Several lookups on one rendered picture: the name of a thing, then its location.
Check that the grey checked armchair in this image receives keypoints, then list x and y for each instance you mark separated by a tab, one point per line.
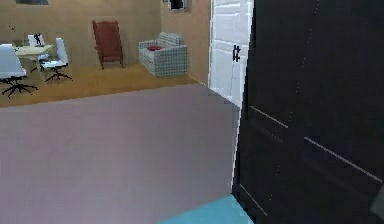
168	56

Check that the white panelled room door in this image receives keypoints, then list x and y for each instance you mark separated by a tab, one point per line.
226	60

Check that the red cushion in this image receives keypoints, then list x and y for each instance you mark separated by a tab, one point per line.
154	48

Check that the turquoise flat object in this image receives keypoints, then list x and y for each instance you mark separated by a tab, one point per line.
213	213

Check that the red rocking chair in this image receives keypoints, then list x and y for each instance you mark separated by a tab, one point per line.
108	41

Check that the black wooden cupboard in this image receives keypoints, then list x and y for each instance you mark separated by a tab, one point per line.
310	100

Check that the white office chair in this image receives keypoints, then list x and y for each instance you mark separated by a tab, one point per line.
10	66
35	41
59	56

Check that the small black figurine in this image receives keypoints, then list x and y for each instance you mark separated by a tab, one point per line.
37	39

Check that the pale dining table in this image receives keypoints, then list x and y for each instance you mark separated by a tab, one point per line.
31	50

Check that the dark framed wall picture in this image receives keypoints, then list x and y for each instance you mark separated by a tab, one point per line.
32	1
178	4

